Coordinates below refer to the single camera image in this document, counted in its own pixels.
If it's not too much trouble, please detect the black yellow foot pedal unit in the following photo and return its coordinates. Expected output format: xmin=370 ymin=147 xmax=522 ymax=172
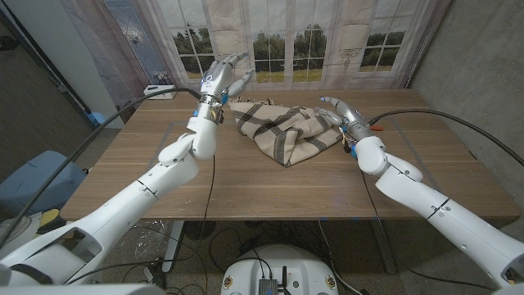
xmin=35 ymin=208 xmax=67 ymax=236

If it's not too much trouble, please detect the white robot shoulder cover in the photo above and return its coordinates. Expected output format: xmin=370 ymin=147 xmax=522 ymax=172
xmin=0 ymin=283 xmax=167 ymax=295

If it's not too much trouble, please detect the clear crumpled plastic wrap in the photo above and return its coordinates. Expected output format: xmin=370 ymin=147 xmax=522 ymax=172
xmin=120 ymin=220 xmax=169 ymax=261

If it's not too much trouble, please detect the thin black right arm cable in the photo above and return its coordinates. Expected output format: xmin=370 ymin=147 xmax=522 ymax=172
xmin=359 ymin=170 xmax=499 ymax=292

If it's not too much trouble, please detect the small black electronics box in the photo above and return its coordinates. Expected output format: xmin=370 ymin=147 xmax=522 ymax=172
xmin=258 ymin=278 xmax=279 ymax=295

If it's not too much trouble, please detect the round black fan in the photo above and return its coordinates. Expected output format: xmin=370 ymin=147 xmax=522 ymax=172
xmin=183 ymin=220 xmax=217 ymax=242

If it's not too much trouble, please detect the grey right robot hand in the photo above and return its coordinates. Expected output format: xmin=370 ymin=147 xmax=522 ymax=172
xmin=314 ymin=96 xmax=376 ymax=143

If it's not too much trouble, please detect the grey white shoe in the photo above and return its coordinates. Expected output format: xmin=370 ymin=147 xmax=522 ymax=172
xmin=0 ymin=216 xmax=32 ymax=249

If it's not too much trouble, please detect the black floor cable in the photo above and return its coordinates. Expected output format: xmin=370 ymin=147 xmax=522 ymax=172
xmin=208 ymin=228 xmax=246 ymax=274

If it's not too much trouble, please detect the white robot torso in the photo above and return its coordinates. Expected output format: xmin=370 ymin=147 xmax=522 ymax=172
xmin=219 ymin=244 xmax=340 ymax=295

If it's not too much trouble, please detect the white floor cable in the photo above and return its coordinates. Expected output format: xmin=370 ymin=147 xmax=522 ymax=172
xmin=318 ymin=220 xmax=364 ymax=295

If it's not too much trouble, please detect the white power strip box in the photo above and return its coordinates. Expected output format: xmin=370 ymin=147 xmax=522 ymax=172
xmin=142 ymin=84 xmax=178 ymax=101

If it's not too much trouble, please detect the grey table leg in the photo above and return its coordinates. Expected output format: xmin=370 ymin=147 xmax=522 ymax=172
xmin=370 ymin=220 xmax=398 ymax=275

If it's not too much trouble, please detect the white table leg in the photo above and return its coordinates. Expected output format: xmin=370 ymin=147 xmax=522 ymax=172
xmin=161 ymin=220 xmax=185 ymax=274

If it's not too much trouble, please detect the printed window backdrop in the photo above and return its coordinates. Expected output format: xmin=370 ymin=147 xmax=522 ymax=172
xmin=60 ymin=0 xmax=451 ymax=124

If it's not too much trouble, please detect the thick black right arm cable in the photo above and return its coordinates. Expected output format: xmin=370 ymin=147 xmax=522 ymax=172
xmin=367 ymin=108 xmax=524 ymax=167

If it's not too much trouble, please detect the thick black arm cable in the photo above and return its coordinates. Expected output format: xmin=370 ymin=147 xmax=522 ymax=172
xmin=0 ymin=87 xmax=203 ymax=249
xmin=367 ymin=108 xmax=524 ymax=167

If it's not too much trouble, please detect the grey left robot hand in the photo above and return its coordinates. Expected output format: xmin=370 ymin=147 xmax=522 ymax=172
xmin=199 ymin=52 xmax=255 ymax=108

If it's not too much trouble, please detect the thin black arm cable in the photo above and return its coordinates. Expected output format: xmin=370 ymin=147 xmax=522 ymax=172
xmin=65 ymin=154 xmax=217 ymax=286
xmin=359 ymin=170 xmax=499 ymax=292

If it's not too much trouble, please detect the beige plaid scarf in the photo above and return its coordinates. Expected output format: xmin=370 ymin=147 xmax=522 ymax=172
xmin=228 ymin=97 xmax=346 ymax=168

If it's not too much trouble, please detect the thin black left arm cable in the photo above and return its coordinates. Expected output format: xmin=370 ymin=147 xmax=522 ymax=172
xmin=65 ymin=154 xmax=217 ymax=286

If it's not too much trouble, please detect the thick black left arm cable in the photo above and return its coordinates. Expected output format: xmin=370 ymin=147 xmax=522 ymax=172
xmin=0 ymin=87 xmax=203 ymax=249

